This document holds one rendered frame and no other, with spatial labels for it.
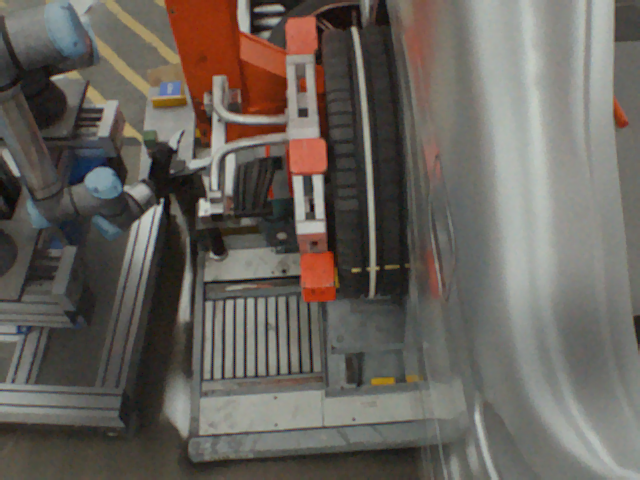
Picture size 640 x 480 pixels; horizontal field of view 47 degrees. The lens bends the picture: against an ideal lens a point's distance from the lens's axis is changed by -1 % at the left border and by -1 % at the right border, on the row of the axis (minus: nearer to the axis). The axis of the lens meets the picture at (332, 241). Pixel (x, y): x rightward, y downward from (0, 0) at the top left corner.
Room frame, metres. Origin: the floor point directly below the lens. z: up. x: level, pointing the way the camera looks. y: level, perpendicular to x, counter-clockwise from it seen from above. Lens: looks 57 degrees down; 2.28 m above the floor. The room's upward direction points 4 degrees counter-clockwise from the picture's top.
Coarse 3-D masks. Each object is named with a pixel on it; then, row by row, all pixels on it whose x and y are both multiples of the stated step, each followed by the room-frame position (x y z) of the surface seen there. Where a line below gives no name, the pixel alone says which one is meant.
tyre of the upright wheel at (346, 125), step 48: (336, 48) 1.23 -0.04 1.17; (384, 48) 1.22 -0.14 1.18; (336, 96) 1.09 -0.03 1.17; (384, 96) 1.08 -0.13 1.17; (336, 144) 0.99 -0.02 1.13; (384, 144) 0.99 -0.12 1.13; (336, 192) 0.92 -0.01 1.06; (384, 192) 0.91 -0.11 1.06; (384, 240) 0.86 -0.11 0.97; (384, 288) 0.84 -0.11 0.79
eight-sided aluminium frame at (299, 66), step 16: (288, 64) 1.24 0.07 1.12; (304, 64) 1.24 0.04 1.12; (288, 80) 1.19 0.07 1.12; (288, 96) 1.15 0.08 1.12; (288, 128) 1.06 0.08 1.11; (304, 128) 1.05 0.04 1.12; (320, 176) 0.98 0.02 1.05; (320, 192) 0.95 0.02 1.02; (304, 208) 1.21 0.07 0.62; (320, 208) 0.93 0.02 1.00; (304, 224) 0.91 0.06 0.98; (320, 224) 0.90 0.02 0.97; (304, 240) 0.89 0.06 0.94; (320, 240) 0.89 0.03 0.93
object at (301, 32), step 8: (312, 16) 1.40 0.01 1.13; (288, 24) 1.38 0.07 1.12; (296, 24) 1.38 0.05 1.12; (304, 24) 1.38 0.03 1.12; (312, 24) 1.38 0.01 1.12; (288, 32) 1.37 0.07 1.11; (296, 32) 1.37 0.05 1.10; (304, 32) 1.37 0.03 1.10; (312, 32) 1.37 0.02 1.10; (288, 40) 1.36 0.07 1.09; (296, 40) 1.36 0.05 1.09; (304, 40) 1.35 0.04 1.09; (312, 40) 1.35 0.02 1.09; (288, 48) 1.34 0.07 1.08; (296, 48) 1.34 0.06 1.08; (304, 48) 1.34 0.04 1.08; (312, 48) 1.34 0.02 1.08
